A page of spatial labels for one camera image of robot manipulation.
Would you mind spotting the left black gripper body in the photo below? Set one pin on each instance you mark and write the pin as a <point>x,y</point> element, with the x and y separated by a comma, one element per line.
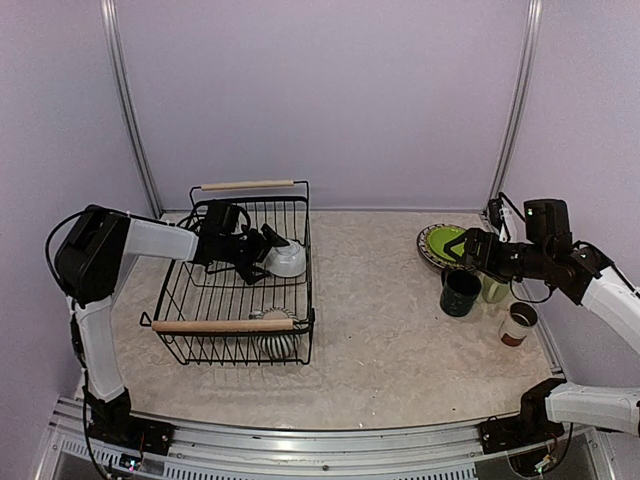
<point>244,252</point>

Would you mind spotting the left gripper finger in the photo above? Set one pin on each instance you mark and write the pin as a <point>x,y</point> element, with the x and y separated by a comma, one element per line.
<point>273,239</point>
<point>252,275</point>

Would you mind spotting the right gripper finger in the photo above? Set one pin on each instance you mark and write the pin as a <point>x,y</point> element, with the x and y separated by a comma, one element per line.
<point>464,241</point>
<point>452,263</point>

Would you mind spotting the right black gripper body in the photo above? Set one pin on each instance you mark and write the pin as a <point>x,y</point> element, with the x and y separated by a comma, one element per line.
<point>500,265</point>

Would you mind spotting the dark green mug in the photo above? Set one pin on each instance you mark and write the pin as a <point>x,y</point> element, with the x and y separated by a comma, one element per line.
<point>460,290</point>

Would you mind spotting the bright green plate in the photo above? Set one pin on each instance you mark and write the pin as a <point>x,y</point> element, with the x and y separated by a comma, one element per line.
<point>439,235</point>

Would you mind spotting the white ceramic bowl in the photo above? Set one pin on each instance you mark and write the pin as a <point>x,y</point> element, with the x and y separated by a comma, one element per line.
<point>286,261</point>

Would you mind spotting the black wire dish rack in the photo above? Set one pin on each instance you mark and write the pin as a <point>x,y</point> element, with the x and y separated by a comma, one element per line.
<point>202,312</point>

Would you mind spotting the yellow patterned plate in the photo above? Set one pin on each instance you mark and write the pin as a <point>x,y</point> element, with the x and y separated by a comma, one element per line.
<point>424,240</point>

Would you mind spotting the light green mug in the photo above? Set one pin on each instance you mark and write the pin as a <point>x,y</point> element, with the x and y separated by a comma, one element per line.
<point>493,291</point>

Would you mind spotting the black white striped plate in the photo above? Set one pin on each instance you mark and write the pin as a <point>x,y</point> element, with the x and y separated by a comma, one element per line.
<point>425,250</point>

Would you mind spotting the white brown cup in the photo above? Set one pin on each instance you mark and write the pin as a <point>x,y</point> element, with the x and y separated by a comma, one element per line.
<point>521,320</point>

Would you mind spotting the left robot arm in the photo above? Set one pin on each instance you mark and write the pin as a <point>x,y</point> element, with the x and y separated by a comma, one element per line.
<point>86,268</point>

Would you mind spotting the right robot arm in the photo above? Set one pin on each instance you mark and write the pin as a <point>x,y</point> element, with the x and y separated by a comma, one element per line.
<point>590,279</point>

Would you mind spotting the black white striped bowl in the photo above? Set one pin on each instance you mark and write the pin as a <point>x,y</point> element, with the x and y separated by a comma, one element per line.
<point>277,347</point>

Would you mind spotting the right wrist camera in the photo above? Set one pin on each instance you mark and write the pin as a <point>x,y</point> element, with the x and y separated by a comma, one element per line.
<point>501,212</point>

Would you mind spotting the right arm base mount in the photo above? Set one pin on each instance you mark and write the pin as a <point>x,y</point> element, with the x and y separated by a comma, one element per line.
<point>529,426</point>

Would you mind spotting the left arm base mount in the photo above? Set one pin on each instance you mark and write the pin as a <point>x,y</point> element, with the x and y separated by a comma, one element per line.
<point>112,422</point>

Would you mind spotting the right aluminium corner post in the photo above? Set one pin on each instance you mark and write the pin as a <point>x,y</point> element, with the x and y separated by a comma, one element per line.
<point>518,101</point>

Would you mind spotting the aluminium front rail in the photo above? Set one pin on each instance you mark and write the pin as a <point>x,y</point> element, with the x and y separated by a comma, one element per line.
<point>208,451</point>

